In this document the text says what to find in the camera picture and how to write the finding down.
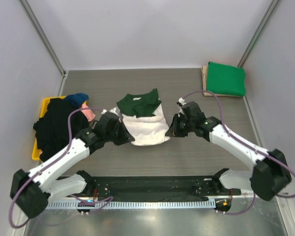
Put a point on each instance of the black t-shirt in bin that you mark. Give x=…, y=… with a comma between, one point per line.
x=52, y=130

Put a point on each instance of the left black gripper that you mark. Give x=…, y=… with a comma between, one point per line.
x=125, y=136

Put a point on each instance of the yellow plastic bin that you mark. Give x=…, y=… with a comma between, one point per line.
x=36, y=152

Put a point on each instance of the slotted cable duct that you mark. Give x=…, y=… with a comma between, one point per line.
x=75, y=204

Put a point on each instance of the pink garment in bin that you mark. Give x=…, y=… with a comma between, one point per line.
x=88, y=113

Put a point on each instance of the white and green raglan t-shirt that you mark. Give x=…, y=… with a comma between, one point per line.
x=144, y=119

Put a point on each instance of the blue garment in bin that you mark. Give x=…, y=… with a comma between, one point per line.
x=77, y=99

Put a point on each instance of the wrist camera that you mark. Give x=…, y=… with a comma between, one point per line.
x=181, y=102
x=114, y=110

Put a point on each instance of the folded bright green t-shirt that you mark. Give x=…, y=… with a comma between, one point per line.
x=225, y=79

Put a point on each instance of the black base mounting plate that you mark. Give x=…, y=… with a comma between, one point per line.
x=158, y=189

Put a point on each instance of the aluminium corner post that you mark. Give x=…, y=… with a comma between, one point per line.
x=41, y=34
x=270, y=11

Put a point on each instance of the left aluminium corner post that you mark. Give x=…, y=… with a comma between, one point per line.
x=41, y=34

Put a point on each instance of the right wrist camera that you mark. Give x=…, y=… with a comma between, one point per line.
x=181, y=102

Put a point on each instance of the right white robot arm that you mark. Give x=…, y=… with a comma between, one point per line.
x=267, y=174

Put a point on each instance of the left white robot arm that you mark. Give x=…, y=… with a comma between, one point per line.
x=33, y=190

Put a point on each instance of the folded beige t-shirt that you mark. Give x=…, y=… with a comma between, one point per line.
x=204, y=81

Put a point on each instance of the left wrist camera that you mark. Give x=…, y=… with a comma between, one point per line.
x=114, y=110

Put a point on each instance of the right aluminium corner post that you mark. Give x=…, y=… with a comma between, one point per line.
x=270, y=11

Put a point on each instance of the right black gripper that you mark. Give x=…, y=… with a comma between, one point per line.
x=173, y=131

